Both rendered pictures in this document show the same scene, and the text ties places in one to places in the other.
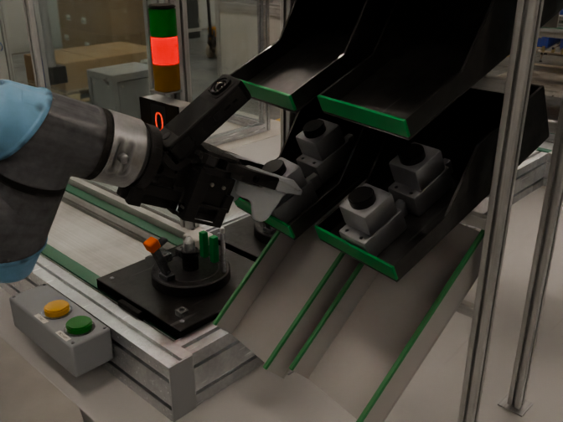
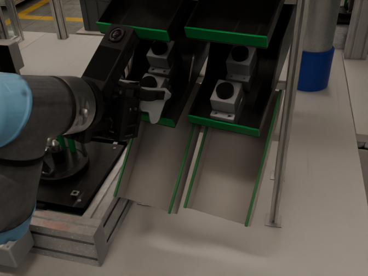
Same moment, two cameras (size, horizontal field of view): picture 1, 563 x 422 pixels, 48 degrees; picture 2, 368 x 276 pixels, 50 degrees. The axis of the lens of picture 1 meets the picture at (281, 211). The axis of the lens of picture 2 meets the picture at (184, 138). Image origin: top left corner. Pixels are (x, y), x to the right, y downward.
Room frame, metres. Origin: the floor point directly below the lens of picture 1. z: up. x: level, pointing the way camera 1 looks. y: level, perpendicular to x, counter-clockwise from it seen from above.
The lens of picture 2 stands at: (0.17, 0.24, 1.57)
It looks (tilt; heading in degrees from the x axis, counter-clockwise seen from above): 35 degrees down; 333
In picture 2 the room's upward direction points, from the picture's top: 2 degrees counter-clockwise
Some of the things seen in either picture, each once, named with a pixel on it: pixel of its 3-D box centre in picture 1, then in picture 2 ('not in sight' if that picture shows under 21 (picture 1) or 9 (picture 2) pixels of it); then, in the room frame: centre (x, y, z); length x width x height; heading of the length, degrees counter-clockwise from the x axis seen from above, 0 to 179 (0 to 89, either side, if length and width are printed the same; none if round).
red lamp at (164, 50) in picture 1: (164, 49); not in sight; (1.21, 0.22, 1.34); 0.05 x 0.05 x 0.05
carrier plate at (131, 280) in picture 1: (191, 281); (62, 170); (0.99, 0.16, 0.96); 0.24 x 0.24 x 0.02; 47
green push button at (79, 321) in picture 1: (79, 326); not in sight; (0.84, 0.32, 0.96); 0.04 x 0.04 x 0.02
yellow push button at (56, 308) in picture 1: (57, 311); not in sight; (0.89, 0.37, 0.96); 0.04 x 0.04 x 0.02
